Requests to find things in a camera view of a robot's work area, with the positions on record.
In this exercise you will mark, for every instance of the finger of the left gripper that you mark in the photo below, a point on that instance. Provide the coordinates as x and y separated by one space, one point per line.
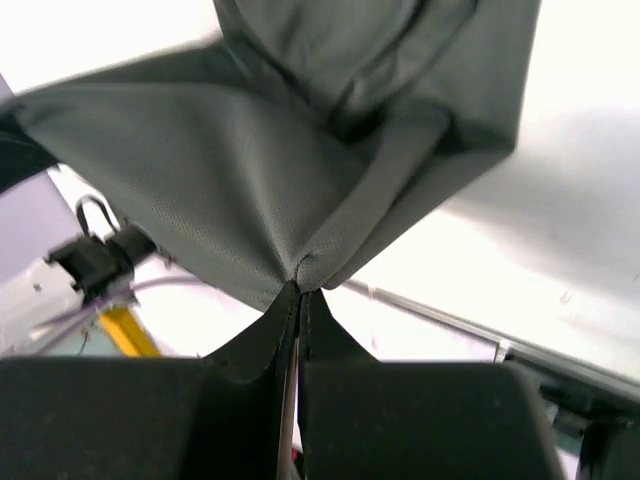
21 156

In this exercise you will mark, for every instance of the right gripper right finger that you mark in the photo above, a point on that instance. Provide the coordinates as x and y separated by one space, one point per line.
361 418

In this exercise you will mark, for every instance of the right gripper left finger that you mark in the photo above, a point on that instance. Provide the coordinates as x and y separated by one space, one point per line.
228 415

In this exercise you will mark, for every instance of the dark grey t shirt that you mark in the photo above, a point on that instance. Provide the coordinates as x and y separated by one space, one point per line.
305 140

